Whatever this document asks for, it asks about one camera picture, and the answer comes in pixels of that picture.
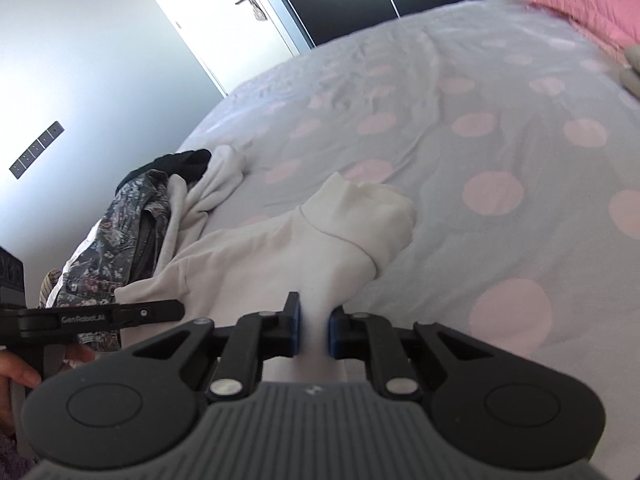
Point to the pink polka dot bedsheet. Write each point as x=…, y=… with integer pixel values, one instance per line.
x=500, y=160

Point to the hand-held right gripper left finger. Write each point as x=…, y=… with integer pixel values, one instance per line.
x=295, y=325

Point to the beige cloth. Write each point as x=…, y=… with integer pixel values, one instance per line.
x=632, y=70

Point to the white long-sleeve shirt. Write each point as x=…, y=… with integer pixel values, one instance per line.
x=325, y=250

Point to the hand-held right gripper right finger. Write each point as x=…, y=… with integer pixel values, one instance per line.
x=336, y=332

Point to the black garment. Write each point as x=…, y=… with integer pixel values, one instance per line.
x=175, y=165

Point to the person's left hand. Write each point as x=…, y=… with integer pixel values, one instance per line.
x=17, y=372

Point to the brown striped garment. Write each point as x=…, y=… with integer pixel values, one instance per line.
x=50, y=287

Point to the floral denim garment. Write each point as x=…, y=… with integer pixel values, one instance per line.
x=115, y=240

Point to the white fleece garment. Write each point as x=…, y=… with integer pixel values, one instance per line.
x=215, y=180

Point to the dark wall switch panel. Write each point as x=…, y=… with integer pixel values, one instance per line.
x=37, y=150

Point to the white door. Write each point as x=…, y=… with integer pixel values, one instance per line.
x=210, y=20

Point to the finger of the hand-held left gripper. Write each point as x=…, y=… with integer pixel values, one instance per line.
x=150, y=311

